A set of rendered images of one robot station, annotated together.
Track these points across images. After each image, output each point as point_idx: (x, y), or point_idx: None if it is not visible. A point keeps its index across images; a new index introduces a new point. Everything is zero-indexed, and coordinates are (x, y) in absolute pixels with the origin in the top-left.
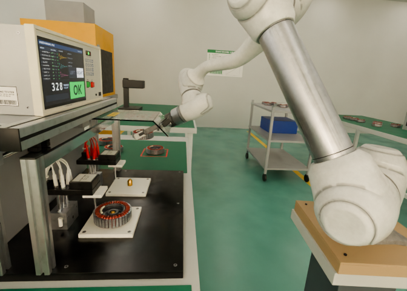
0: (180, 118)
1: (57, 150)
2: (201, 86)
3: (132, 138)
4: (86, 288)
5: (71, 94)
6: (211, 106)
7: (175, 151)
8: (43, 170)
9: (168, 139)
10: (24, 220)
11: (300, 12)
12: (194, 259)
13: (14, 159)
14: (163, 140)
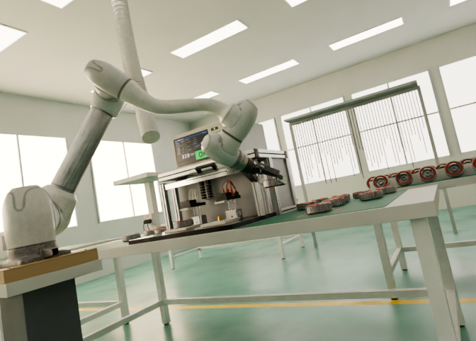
0: None
1: (173, 183)
2: (224, 123)
3: (406, 196)
4: None
5: (196, 157)
6: (202, 149)
7: (318, 215)
8: (162, 189)
9: (405, 200)
10: (207, 220)
11: (93, 84)
12: (132, 244)
13: (201, 188)
14: (399, 200)
